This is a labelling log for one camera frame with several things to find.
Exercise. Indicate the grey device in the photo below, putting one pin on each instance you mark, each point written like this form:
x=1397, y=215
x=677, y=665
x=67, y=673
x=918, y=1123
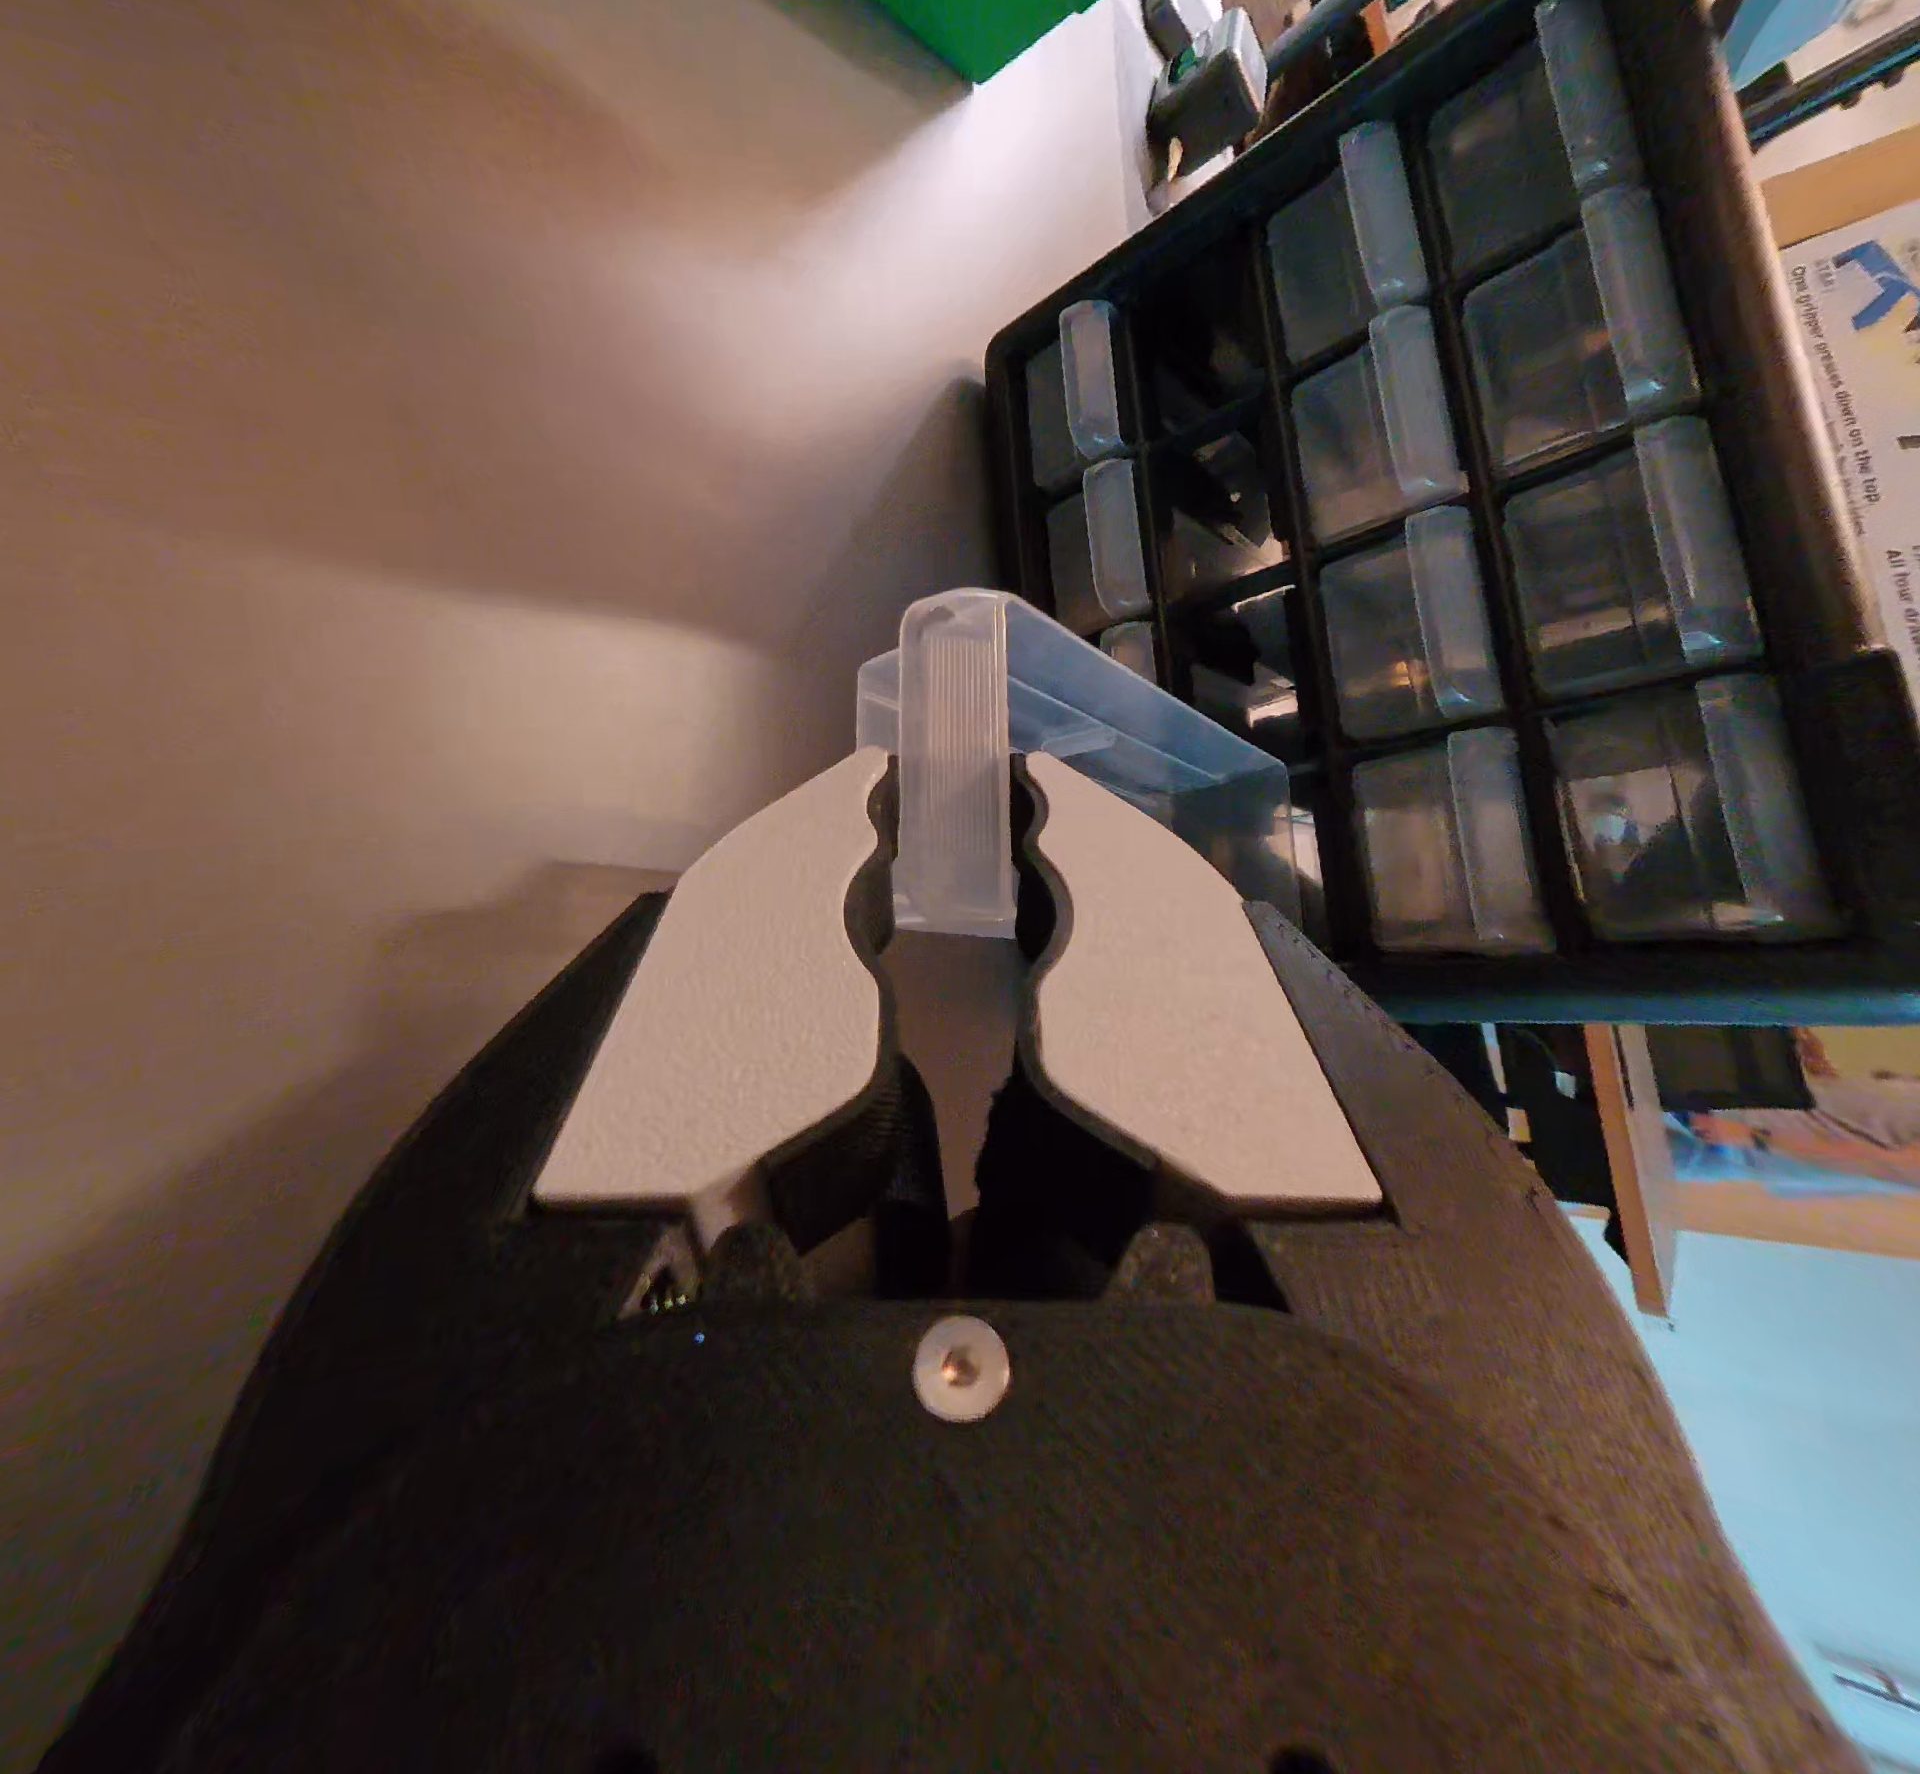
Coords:
x=1214, y=79

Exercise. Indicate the clear plastic cabinet drawer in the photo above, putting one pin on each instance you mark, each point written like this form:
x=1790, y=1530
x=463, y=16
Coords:
x=952, y=783

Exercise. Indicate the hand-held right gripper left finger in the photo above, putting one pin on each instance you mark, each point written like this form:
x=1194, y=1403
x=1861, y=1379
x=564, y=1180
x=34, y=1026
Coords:
x=735, y=1024

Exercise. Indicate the group of clear drawers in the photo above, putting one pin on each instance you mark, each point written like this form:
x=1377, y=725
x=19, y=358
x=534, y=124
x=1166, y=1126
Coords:
x=1588, y=574

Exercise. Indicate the printed paper sheet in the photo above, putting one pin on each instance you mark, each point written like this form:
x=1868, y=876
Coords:
x=1875, y=454

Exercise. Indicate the black drawer cabinet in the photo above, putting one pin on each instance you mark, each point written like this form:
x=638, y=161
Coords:
x=1723, y=153

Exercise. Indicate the wooden shelf board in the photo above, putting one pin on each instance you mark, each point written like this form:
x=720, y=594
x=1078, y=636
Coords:
x=1643, y=1174

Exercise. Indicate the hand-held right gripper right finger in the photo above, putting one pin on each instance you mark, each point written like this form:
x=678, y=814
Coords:
x=1185, y=1039

